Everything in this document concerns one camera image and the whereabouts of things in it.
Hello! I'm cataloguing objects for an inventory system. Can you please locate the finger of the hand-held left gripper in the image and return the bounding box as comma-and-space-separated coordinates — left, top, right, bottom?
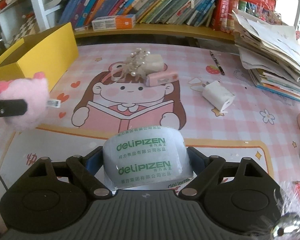
0, 99, 28, 123

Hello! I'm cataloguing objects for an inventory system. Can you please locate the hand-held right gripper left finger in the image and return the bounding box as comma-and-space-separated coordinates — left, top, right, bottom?
27, 146, 113, 198

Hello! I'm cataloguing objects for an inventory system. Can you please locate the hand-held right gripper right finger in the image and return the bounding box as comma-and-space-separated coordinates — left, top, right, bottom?
177, 146, 264, 197

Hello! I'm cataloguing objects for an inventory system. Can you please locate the pink plush pig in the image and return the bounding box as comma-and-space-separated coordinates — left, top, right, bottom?
0, 72, 62, 131

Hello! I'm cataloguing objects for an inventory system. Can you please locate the clear packing tape roll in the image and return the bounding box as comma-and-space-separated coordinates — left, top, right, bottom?
102, 126, 194, 191

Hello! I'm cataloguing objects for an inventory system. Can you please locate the yellow cardboard box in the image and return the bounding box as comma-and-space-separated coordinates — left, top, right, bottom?
0, 22, 79, 101

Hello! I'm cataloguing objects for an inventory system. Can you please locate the pink rectangular case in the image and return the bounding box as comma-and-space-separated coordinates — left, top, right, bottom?
146, 70, 179, 88

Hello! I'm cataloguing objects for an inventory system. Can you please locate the pearl lace hair accessory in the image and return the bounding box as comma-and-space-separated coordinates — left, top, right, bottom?
112, 49, 151, 83

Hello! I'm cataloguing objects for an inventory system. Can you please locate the white sponge block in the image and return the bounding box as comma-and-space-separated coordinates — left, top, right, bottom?
139, 53, 165, 76

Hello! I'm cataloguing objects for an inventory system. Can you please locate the pink printed desk mat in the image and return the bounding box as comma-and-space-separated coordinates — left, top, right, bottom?
0, 44, 300, 240

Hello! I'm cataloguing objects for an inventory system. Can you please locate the white charger plug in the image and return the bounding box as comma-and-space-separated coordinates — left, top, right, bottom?
202, 80, 236, 113

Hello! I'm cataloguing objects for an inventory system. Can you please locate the brown white chessboard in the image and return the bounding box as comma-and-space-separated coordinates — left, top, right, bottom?
14, 17, 38, 41

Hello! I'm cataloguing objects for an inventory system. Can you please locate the black patterned pencil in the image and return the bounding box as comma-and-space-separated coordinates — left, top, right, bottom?
209, 50, 226, 76

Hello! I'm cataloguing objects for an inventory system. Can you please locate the silver metal bell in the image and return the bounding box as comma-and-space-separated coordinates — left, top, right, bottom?
272, 212, 300, 240

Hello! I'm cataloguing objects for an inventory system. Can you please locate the white orange toothpaste box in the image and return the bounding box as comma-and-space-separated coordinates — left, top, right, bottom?
91, 14, 136, 31

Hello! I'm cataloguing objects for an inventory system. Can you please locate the pile of loose papers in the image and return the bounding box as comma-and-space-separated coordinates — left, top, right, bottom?
231, 8, 300, 105

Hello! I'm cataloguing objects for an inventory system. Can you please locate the row of leaning books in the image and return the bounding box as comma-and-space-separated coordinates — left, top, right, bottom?
57, 0, 277, 34

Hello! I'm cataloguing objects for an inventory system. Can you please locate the wooden bookshelf white frame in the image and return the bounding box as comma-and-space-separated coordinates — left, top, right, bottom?
27, 0, 300, 46

